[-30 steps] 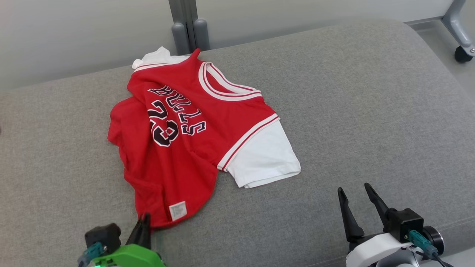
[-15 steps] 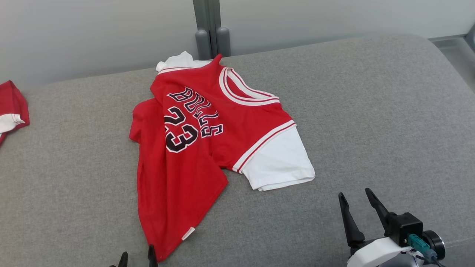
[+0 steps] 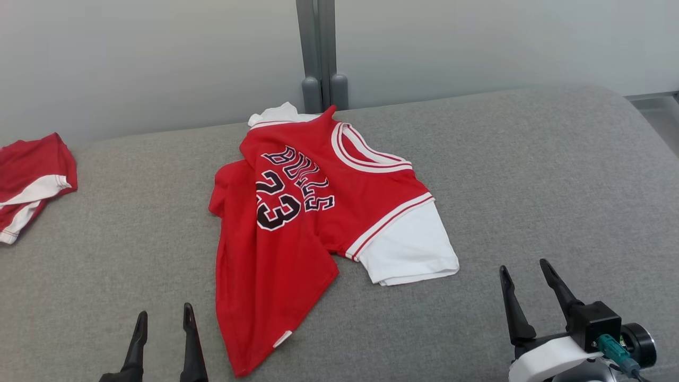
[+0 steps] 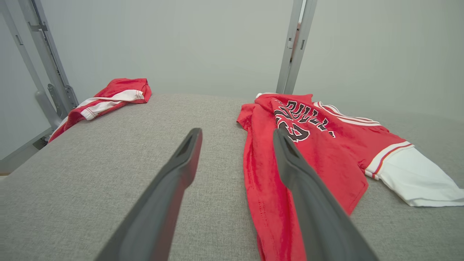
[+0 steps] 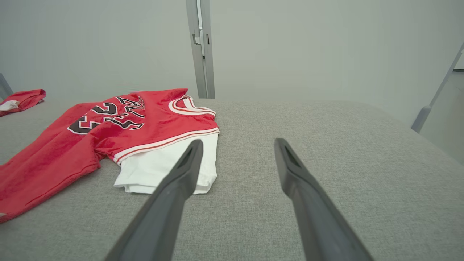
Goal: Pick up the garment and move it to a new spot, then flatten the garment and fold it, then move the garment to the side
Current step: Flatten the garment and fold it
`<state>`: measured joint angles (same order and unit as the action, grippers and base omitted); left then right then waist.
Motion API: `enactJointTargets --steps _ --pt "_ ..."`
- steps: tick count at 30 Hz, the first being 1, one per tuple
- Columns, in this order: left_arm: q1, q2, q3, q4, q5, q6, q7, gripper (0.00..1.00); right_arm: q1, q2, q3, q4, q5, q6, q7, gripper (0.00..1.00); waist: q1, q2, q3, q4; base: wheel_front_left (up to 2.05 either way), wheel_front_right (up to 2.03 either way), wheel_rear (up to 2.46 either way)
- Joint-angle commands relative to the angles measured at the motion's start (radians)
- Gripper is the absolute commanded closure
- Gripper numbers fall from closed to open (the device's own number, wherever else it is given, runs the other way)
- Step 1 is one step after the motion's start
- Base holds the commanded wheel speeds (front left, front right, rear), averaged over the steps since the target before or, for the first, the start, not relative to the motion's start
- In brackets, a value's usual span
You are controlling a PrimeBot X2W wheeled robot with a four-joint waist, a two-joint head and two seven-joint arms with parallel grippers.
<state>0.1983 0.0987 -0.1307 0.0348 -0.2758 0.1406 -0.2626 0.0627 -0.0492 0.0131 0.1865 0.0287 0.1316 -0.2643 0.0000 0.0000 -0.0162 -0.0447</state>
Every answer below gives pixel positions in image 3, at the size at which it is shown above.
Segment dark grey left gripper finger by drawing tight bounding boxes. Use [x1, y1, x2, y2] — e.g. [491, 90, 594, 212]
[179, 302, 208, 382]
[99, 311, 149, 382]

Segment red white Bulls jersey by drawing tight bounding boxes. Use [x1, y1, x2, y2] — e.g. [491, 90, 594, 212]
[208, 102, 460, 378]

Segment grey fabric sofa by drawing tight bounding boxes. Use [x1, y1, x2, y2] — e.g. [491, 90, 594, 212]
[0, 85, 679, 382]

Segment grey partition post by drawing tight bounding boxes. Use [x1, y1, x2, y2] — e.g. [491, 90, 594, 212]
[295, 0, 349, 114]

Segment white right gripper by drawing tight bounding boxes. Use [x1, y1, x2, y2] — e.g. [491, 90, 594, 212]
[499, 258, 605, 382]

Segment red white shorts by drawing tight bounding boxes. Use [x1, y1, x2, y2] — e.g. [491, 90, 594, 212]
[0, 133, 79, 245]

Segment teal right camera connector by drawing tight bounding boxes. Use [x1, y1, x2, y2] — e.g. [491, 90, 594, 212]
[597, 333, 642, 378]

